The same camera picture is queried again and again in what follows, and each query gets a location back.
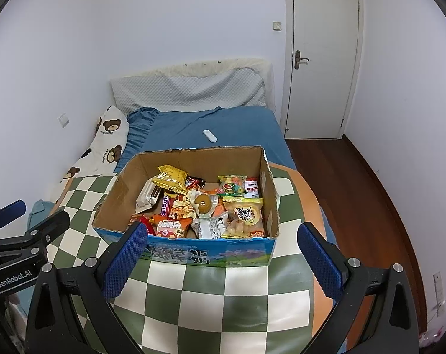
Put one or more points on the green checkered blanket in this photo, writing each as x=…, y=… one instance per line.
x=208, y=302

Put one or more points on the white door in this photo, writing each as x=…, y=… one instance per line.
x=319, y=99

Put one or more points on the bear print pillow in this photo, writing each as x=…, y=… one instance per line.
x=105, y=147

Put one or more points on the silver white snack packet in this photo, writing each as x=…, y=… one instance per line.
x=208, y=226

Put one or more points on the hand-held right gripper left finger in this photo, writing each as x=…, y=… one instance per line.
x=125, y=261

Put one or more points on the white quilted headboard cushion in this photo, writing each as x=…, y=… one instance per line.
x=189, y=88

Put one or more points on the yellow biscuit packet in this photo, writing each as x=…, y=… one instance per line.
x=243, y=215

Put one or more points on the yellow instant noodle packet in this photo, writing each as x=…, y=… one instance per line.
x=180, y=208

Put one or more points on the clear packet with brown ball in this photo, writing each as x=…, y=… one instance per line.
x=202, y=202

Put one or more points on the pale cloth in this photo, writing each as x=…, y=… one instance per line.
x=16, y=313

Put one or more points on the orange packet with white circle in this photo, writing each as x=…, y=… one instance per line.
x=171, y=226

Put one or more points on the gold foil snack packet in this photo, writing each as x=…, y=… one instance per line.
x=169, y=179

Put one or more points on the wall light switch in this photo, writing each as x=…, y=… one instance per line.
x=277, y=25

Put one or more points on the colourful candy packet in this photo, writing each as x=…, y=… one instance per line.
x=232, y=185

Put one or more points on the printed cardboard box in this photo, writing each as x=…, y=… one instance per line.
x=208, y=256

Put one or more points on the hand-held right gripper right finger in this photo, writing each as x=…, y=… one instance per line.
x=320, y=261

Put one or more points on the light blue cloth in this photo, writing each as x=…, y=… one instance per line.
x=38, y=212

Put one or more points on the blue bedsheet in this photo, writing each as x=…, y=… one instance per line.
x=226, y=125

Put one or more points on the white remote control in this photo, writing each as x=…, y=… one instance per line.
x=209, y=135

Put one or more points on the white wall socket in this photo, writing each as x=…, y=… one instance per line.
x=438, y=284
x=63, y=120

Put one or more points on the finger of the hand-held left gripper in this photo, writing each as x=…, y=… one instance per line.
x=9, y=212
x=51, y=225

